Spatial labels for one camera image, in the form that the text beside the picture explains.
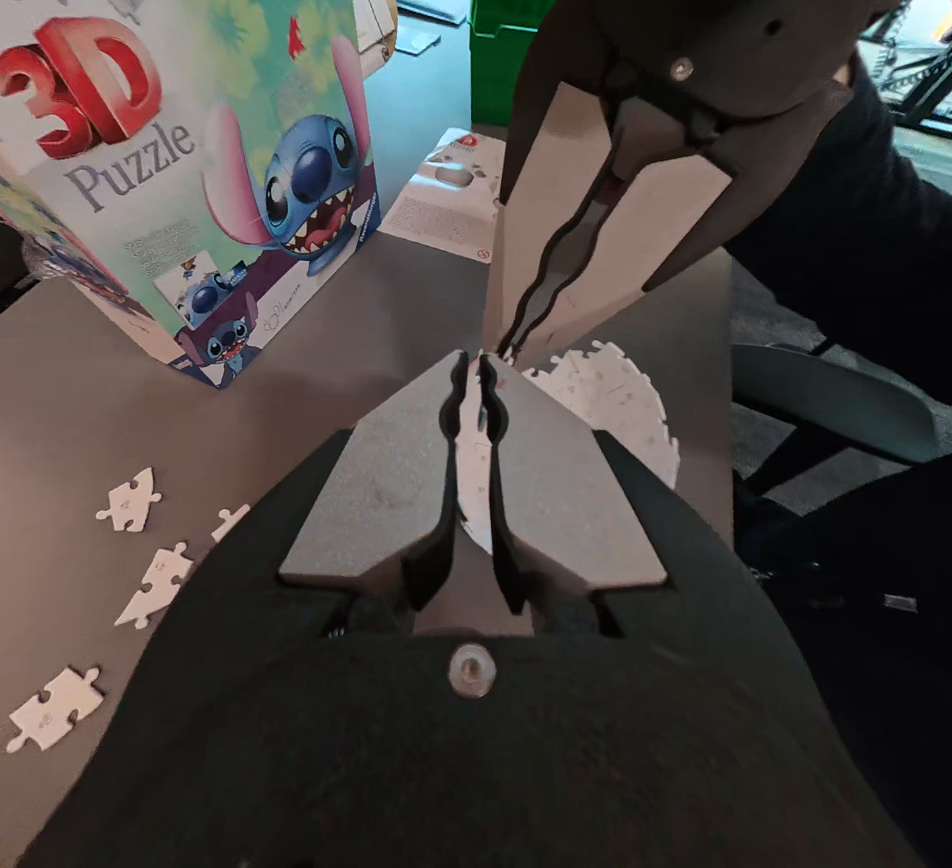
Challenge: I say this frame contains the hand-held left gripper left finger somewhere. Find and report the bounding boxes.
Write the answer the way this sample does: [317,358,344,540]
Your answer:
[279,349,468,612]

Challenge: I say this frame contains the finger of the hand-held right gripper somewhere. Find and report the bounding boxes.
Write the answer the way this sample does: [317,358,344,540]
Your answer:
[517,104,734,356]
[483,83,615,353]

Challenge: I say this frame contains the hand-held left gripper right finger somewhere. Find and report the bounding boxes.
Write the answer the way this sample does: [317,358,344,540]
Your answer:
[478,353,668,615]

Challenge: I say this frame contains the partly built puzzle ball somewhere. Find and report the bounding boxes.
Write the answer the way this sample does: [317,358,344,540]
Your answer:
[455,340,681,558]

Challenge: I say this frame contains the puzzle pieces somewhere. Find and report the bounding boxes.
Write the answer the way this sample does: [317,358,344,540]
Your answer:
[6,468,251,753]

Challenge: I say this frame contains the person's right forearm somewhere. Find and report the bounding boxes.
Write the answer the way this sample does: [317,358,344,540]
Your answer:
[725,53,952,363]

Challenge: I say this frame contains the printed puzzle box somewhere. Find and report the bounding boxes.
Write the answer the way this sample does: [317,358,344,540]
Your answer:
[0,0,384,390]

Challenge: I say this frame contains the white instruction leaflet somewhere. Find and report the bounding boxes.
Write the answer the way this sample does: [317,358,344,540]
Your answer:
[378,127,516,262]

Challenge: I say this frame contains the green plastic bin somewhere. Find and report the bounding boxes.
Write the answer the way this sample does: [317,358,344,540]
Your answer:
[469,0,577,126]

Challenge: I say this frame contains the grey chair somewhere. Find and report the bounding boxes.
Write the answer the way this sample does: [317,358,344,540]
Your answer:
[732,343,940,504]

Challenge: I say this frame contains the person's dark clothed body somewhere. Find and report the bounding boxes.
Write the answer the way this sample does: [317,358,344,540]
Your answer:
[732,459,952,868]

